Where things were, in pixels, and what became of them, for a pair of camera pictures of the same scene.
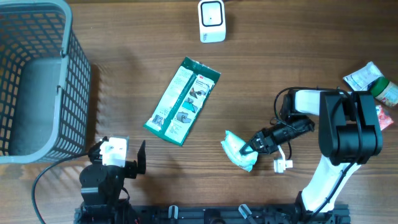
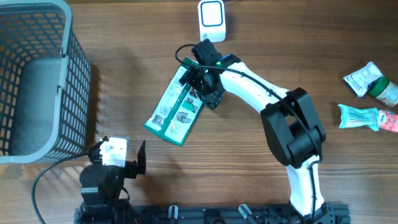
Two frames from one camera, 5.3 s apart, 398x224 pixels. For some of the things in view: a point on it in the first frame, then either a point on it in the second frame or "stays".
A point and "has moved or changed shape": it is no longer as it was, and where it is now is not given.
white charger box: (211, 17) stays
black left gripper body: (130, 170) stays
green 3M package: (183, 101) stays
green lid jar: (385, 91) stays
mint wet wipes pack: (232, 146) has moved or changed shape
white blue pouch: (360, 80) stays
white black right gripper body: (283, 130) -> (208, 94)
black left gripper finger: (141, 159) stays
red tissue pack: (384, 118) has moved or changed shape
